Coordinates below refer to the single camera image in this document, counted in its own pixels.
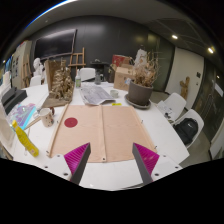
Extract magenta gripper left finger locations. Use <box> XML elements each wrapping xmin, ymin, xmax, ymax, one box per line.
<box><xmin>64</xmin><ymin>143</ymin><xmax>91</xmax><ymax>185</ymax></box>

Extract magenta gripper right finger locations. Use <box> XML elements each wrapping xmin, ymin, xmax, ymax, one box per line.
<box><xmin>132</xmin><ymin>143</ymin><xmax>159</xmax><ymax>185</ymax></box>

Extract dark red round coaster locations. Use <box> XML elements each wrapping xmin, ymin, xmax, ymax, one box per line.
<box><xmin>64</xmin><ymin>117</ymin><xmax>78</xmax><ymax>128</ymax></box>

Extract beige canvas cloth mat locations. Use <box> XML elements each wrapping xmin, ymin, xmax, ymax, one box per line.
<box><xmin>47</xmin><ymin>105</ymin><xmax>156</xmax><ymax>163</ymax></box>

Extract yellow plastic bottle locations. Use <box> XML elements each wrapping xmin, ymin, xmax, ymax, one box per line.
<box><xmin>12</xmin><ymin>121</ymin><xmax>39</xmax><ymax>157</ymax></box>

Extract black backpack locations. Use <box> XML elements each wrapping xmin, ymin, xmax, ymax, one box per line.
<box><xmin>174</xmin><ymin>118</ymin><xmax>198</xmax><ymax>145</ymax></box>

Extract grey plant saucer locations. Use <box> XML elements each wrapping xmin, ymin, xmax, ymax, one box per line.
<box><xmin>124</xmin><ymin>93</ymin><xmax>152</xmax><ymax>110</ymax></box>

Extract white polka dot mug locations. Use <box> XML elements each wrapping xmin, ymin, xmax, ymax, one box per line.
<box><xmin>39</xmin><ymin>108</ymin><xmax>54</xmax><ymax>127</ymax></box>

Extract white chair right far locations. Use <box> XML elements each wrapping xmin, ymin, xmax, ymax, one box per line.
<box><xmin>157</xmin><ymin>93</ymin><xmax>186</xmax><ymax>121</ymax></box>

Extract white chair right near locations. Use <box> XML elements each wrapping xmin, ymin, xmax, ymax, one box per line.
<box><xmin>173</xmin><ymin>109</ymin><xmax>204</xmax><ymax>148</ymax></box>

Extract colourful painting sheet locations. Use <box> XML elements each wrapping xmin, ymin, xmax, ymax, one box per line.
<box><xmin>7</xmin><ymin>103</ymin><xmax>36</xmax><ymax>129</ymax></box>

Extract small white cup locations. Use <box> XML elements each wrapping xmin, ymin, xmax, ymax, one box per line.
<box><xmin>110</xmin><ymin>90</ymin><xmax>119</xmax><ymax>98</ymax></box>

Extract small clear bottle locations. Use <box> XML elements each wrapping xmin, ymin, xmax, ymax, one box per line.
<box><xmin>75</xmin><ymin>69</ymin><xmax>81</xmax><ymax>88</ymax></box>

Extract wooden figure by door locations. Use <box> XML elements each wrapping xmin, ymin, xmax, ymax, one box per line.
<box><xmin>180</xmin><ymin>76</ymin><xmax>190</xmax><ymax>100</ymax></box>

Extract grey pitcher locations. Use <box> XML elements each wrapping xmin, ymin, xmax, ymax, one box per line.
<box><xmin>94</xmin><ymin>73</ymin><xmax>103</xmax><ymax>85</ymax></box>

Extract white chair behind table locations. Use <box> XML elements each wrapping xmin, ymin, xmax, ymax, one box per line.
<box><xmin>79</xmin><ymin>68</ymin><xmax>95</xmax><ymax>81</ymax></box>

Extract cardboard box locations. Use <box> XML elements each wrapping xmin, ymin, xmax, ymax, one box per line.
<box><xmin>114</xmin><ymin>65</ymin><xmax>134</xmax><ymax>91</ymax></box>

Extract black box stack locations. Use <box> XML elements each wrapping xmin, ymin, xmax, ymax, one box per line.
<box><xmin>1</xmin><ymin>87</ymin><xmax>27</xmax><ymax>114</ymax></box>

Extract dried plant in grey pot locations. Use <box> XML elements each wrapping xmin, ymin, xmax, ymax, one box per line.
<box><xmin>128</xmin><ymin>50</ymin><xmax>160</xmax><ymax>106</ymax></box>

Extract wooden easel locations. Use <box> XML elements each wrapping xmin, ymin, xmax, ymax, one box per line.
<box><xmin>69</xmin><ymin>48</ymin><xmax>86</xmax><ymax>69</ymax></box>

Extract white plaster bust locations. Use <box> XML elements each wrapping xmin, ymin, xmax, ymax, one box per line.
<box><xmin>33</xmin><ymin>58</ymin><xmax>43</xmax><ymax>76</ymax></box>

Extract black wall screen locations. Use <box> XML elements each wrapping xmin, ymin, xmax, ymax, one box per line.
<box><xmin>34</xmin><ymin>29</ymin><xmax>76</xmax><ymax>59</ymax></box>

